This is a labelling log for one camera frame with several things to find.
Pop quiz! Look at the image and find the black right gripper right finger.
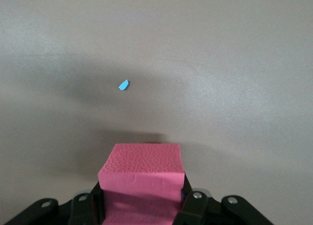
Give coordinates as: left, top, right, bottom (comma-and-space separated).
175, 173, 272, 225

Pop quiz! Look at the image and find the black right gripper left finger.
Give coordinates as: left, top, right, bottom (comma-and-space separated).
3, 181, 106, 225

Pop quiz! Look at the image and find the red foam cube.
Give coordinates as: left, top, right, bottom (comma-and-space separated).
97, 143, 184, 225

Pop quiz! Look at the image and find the tiny blue crumb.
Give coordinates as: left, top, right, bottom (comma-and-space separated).
118, 79, 130, 91

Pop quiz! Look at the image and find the brown table cover sheet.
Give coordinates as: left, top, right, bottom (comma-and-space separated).
0, 0, 313, 225

